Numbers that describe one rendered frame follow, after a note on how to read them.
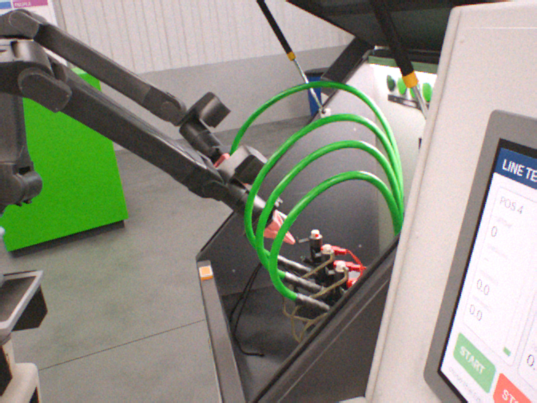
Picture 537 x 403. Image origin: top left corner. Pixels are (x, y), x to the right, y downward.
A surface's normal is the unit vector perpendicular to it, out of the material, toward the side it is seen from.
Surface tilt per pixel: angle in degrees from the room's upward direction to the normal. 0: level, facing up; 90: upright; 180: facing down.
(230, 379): 0
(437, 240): 76
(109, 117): 111
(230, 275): 90
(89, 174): 90
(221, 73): 90
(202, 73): 90
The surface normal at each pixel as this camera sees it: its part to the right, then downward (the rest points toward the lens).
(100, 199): 0.50, 0.25
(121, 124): 0.47, 0.57
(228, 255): 0.22, 0.32
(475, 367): -0.97, -0.06
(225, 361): -0.11, -0.93
